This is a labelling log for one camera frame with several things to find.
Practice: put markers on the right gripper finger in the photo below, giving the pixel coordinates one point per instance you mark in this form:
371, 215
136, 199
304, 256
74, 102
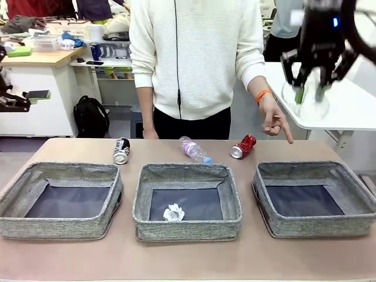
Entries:
342, 67
299, 79

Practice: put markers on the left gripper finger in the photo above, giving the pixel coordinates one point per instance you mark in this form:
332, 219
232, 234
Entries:
19, 53
17, 102

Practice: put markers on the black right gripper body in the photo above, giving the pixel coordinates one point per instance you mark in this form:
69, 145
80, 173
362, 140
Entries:
323, 32

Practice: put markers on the clear plastic cup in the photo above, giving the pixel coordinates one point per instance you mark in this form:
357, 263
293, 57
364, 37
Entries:
308, 108

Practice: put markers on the crushed red drink can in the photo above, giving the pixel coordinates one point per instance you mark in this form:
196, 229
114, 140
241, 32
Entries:
243, 145

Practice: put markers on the crushed black drink can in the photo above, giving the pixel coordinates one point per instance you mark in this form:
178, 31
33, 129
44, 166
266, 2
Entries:
121, 149

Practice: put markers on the clear plastic water bottle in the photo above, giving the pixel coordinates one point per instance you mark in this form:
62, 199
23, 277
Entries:
194, 149

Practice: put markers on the white paper ball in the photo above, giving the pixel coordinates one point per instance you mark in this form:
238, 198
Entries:
174, 213

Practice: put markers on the person's right forearm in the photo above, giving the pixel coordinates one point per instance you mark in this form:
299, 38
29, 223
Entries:
145, 108

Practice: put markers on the person's left forearm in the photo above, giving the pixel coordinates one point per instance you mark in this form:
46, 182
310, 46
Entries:
258, 85

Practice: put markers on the person's left hand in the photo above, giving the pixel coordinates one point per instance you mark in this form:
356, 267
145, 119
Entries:
273, 117

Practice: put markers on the person's right hand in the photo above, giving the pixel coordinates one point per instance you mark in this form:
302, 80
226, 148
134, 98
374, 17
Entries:
150, 134

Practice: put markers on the wooden top white desk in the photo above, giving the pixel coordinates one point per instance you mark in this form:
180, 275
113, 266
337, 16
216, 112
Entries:
44, 58

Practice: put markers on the clear plastic container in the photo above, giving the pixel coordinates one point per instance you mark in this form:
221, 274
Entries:
44, 43

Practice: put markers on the grey clothes pile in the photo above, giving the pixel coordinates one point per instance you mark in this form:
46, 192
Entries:
19, 25

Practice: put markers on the orange wrist watch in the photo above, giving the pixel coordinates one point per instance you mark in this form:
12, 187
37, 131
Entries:
263, 95

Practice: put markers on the bystander in blue shirt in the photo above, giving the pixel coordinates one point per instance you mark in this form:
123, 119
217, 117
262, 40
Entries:
282, 26

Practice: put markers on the red plaid garment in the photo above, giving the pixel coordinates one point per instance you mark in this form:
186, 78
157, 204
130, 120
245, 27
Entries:
41, 8

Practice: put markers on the cream storage crate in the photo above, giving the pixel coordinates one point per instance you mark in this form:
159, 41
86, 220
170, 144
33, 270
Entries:
69, 29

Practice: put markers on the blue cloth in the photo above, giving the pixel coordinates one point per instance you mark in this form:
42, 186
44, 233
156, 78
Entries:
77, 40

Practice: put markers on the black computer mouse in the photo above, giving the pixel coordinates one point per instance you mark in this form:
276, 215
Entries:
80, 59

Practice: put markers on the black backpack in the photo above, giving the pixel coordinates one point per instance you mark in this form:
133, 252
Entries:
89, 117

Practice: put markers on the blue drink bottle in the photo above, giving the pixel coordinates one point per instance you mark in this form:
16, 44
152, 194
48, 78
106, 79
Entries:
94, 52

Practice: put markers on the black smartphone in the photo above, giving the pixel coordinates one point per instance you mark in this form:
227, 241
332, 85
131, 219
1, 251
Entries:
94, 62

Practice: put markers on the white paper roll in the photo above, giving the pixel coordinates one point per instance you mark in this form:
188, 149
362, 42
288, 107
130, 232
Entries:
95, 32

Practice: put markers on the purple garment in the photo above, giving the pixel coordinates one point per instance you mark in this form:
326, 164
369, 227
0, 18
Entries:
94, 8

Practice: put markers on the white side table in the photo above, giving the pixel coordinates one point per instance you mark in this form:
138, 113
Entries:
117, 63

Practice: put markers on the lime green item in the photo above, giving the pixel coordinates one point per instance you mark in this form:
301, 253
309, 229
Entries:
117, 72

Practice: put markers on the white cloth bag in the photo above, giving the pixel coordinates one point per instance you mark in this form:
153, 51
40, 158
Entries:
117, 26

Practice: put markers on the person in white sweater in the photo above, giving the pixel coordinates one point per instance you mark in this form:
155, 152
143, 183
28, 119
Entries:
199, 53

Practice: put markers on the grey fabric basket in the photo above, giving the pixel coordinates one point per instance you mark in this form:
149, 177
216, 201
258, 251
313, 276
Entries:
317, 224
58, 227
185, 230

